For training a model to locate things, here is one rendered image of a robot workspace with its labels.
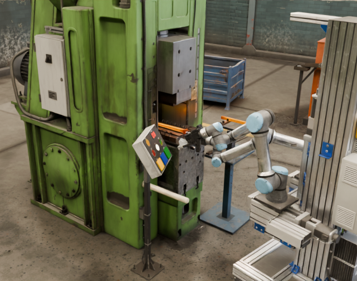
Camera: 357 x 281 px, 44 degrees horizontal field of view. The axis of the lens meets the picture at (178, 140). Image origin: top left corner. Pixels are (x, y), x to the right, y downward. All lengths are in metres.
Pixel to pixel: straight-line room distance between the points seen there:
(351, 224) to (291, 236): 0.38
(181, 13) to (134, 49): 0.58
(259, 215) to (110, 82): 1.54
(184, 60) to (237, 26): 8.21
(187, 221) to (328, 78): 1.91
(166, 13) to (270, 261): 2.05
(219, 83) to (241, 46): 4.41
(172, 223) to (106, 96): 1.26
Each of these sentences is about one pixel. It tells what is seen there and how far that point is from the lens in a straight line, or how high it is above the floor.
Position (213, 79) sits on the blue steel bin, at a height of 0.47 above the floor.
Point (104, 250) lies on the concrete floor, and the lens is 4.02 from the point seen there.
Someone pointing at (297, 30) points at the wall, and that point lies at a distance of 11.13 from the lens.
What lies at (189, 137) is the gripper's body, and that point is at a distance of 3.19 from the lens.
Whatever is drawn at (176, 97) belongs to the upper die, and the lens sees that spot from 3.52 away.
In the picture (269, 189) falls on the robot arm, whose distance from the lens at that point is 2.95.
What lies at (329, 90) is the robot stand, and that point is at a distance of 2.91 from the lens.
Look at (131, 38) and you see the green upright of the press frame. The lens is 3.30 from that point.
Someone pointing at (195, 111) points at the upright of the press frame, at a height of 1.06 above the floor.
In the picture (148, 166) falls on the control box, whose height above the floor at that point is 1.02.
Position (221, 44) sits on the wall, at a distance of 11.95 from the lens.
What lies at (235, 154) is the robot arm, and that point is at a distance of 3.42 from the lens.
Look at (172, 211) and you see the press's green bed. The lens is 3.93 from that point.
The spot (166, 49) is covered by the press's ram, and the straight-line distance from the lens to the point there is 3.43.
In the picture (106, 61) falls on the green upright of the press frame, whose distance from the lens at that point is 3.60.
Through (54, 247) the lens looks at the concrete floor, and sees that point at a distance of 4.13.
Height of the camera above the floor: 2.37
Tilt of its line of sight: 23 degrees down
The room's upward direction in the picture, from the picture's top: 1 degrees clockwise
